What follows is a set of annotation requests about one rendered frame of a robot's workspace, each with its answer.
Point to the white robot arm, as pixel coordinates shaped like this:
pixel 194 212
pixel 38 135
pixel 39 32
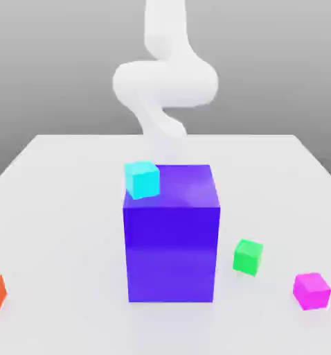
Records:
pixel 165 83

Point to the large purple box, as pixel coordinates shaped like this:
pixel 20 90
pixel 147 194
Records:
pixel 171 249

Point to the small cyan cube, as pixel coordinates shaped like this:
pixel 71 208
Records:
pixel 142 180

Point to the small magenta cube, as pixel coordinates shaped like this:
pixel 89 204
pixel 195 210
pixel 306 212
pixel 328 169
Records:
pixel 311 291

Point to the small green cube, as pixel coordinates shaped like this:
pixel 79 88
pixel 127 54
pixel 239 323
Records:
pixel 247 258

